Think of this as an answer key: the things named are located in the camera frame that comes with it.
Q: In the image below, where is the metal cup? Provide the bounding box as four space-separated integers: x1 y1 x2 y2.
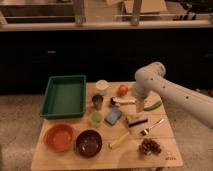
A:
92 94 103 110

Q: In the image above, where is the orange bowl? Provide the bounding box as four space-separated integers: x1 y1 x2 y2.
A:
43 123 74 152

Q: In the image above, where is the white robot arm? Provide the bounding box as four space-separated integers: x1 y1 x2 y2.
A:
134 62 213 129

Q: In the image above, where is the silver fork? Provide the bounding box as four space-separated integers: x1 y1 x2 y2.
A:
140 118 164 136

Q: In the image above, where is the red orange apple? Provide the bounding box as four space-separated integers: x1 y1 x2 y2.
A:
118 84 129 96

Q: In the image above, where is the light green small cup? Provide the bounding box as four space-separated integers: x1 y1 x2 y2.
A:
88 112 102 128

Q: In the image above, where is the yellow banana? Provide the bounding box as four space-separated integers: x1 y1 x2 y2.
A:
109 132 130 149

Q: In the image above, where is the blue sponge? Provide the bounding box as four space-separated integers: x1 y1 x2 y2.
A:
104 108 123 125

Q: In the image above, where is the black white ladle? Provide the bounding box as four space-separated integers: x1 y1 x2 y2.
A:
110 97 135 107

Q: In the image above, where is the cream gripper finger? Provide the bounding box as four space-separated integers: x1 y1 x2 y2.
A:
141 99 145 112
136 99 142 113

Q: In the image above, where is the black brush block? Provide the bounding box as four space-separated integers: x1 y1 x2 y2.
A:
126 115 148 128

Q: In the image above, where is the brown grape bunch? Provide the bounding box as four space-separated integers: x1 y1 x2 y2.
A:
139 138 162 155

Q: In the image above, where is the dark purple bowl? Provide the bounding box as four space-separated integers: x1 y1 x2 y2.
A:
75 130 102 158

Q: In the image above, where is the wooden table board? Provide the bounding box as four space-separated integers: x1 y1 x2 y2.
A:
30 80 184 171

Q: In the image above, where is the green plastic tray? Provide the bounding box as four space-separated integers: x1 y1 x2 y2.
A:
40 75 86 119

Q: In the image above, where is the white small bowl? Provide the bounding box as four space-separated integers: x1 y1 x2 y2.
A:
95 80 109 95

